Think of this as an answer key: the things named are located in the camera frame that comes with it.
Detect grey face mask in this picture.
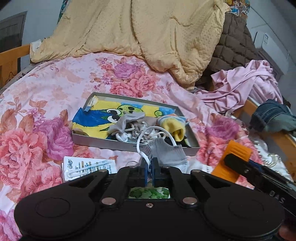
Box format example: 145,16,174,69
136,126,188,173

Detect black sock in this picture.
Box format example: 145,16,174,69
164,137,191,148

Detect yellow blue sock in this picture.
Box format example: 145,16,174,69
157,114,187,142

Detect white printed card package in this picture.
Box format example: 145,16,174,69
62,156,117,182

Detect yellow blue cartoon towel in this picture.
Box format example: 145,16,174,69
72,96,176,139

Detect blue denim jeans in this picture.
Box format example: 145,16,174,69
250,99,295,137

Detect pink crumpled cloth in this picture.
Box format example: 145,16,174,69
197,60,283,113

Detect pink floral bedsheet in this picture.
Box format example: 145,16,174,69
1,53,254,240

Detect yellow quilted blanket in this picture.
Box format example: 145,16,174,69
30,1,230,89

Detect brown puffer jacket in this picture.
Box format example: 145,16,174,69
195,13,260,87

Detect white air conditioner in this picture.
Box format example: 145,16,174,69
253,31,288,81

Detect colourful cartoon poster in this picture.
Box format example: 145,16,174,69
224,0,250,19

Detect grey drawstring pouch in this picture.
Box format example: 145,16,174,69
107,113,167,144

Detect wooden bed frame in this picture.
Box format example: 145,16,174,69
0,44,30,88

